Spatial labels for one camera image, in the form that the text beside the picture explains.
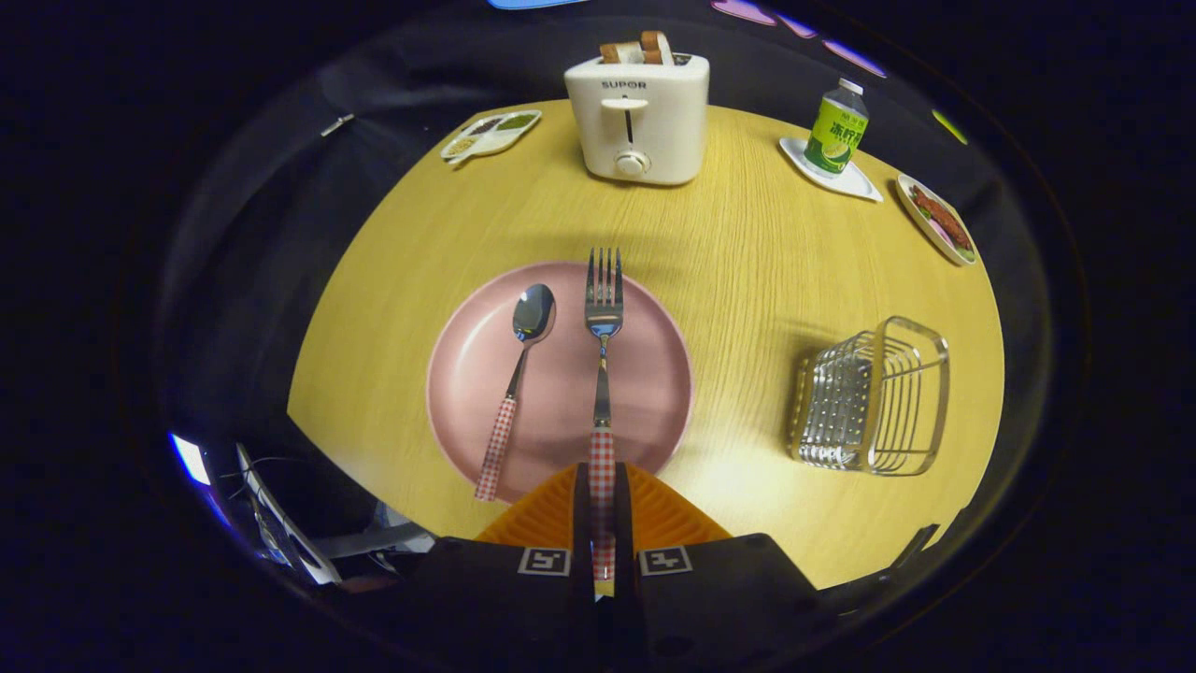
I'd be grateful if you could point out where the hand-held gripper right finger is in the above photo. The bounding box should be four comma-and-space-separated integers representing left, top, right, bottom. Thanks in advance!
612, 462, 842, 673

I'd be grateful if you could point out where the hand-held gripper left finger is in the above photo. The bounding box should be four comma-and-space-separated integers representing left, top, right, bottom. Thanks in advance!
392, 462, 599, 673

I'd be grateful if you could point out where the fork with checkered handle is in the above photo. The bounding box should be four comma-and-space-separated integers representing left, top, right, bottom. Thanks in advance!
585, 247, 625, 582

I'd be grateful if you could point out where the spoon with checkered handle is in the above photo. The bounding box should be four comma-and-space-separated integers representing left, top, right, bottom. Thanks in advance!
474, 283, 558, 503

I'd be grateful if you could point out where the pink round plate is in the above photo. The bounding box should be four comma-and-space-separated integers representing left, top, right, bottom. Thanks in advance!
426, 261, 695, 506

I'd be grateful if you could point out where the glowing blue screen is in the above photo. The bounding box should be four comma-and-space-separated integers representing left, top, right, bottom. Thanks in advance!
168, 432, 212, 487

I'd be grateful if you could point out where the white divided condiment dish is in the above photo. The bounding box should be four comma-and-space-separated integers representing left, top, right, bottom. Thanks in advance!
440, 109, 543, 167

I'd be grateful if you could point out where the white toaster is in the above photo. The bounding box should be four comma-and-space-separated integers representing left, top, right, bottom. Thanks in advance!
564, 51, 711, 186

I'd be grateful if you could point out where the white square coaster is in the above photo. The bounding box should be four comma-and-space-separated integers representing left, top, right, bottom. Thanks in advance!
778, 137, 884, 204

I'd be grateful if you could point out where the white plate with food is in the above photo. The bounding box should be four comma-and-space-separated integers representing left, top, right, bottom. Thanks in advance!
894, 173, 979, 267

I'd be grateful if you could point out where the green label drink bottle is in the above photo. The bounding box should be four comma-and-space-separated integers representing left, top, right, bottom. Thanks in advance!
804, 79, 870, 177

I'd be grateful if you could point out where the metal wire basket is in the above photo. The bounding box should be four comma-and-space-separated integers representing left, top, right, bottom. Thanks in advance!
787, 316, 951, 478

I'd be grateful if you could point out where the grey metal frame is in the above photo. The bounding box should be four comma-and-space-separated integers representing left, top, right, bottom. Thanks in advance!
234, 444, 435, 588

